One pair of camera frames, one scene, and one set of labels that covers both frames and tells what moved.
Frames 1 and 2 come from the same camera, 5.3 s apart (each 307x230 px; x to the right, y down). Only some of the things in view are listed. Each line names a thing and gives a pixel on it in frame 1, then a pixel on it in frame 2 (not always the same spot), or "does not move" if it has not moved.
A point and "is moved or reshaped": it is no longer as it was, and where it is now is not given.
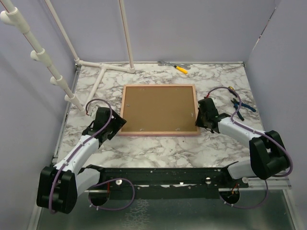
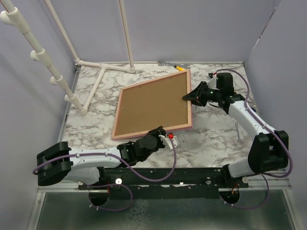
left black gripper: [118, 122] to [155, 134]
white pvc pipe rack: [12, 16] does not move
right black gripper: [198, 122] to [196, 96]
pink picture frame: [159, 110] is moved or reshaped
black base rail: [178, 183] does not move
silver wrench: [184, 65] does not move
